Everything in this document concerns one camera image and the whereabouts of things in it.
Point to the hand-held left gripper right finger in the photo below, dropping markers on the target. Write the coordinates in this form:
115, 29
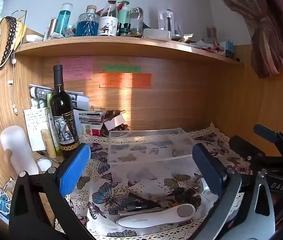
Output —
208, 168

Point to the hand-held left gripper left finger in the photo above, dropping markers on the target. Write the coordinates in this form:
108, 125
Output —
74, 170

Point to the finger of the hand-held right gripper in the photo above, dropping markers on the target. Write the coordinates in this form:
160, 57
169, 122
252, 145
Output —
244, 147
265, 132

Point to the clear plastic storage box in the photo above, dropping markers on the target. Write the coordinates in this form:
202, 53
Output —
151, 145

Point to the white handheld foot file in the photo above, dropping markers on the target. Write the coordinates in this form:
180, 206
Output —
156, 220

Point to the black pen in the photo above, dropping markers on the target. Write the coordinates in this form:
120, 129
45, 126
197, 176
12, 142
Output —
139, 207

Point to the small round tin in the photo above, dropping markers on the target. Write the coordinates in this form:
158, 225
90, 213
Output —
44, 164

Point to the beige stick tube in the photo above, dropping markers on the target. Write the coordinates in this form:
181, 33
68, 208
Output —
48, 142

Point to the butterfly print tablecloth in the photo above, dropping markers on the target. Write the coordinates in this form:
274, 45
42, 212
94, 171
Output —
111, 190

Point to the red white carton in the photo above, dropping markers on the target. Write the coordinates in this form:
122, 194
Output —
92, 130

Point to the stack of printed cards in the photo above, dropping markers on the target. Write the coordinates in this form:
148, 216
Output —
91, 116

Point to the white handwritten note paper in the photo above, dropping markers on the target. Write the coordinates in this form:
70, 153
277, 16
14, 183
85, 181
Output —
35, 127

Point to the white plastic bottle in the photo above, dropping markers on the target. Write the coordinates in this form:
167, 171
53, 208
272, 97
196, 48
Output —
19, 150

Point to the dark wine bottle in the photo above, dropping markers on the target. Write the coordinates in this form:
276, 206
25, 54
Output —
62, 107

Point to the folded newspaper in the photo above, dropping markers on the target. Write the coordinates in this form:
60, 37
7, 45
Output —
80, 101

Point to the blue cartoon sticker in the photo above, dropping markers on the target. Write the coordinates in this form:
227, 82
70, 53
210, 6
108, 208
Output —
2, 201

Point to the grey remote control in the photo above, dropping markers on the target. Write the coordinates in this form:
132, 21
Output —
41, 93

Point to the blue pencil sharpener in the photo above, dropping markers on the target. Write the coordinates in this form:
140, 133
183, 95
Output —
228, 48

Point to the pink sticky note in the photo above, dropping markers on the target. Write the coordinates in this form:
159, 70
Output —
77, 68

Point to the orange sticky note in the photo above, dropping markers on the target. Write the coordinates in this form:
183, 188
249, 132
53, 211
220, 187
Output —
125, 80

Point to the brown striped curtain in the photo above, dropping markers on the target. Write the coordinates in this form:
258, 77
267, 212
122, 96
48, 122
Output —
264, 25

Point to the jar of wooden sticks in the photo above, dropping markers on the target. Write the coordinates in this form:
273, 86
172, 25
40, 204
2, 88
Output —
212, 33

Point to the green sticky note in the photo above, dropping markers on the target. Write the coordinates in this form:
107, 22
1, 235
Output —
121, 68

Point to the wooden shelf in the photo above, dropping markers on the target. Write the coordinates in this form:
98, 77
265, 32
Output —
121, 43

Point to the white eraser box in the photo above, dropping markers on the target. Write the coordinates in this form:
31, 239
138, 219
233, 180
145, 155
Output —
34, 38

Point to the translucent brush box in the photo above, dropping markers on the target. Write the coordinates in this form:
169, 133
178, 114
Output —
156, 34

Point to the silver metal tube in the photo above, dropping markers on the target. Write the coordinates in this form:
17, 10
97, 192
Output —
52, 27

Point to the blue liquid glass bottle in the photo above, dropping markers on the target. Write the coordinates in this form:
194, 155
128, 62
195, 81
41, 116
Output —
87, 26

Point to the yellow plastic piece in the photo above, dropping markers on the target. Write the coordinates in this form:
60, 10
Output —
20, 32

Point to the dark green ink bottle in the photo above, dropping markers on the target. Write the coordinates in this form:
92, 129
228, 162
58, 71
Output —
124, 30

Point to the clear package black tool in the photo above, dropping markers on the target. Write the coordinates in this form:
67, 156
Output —
166, 20

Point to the teal tall bottle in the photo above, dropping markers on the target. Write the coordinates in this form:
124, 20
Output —
64, 20

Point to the clear bottle white label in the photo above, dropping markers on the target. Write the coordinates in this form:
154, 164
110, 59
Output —
109, 23

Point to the glass dome jar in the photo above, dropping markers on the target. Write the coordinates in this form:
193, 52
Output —
136, 20

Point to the green pump bottle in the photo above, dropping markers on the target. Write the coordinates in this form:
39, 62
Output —
124, 15

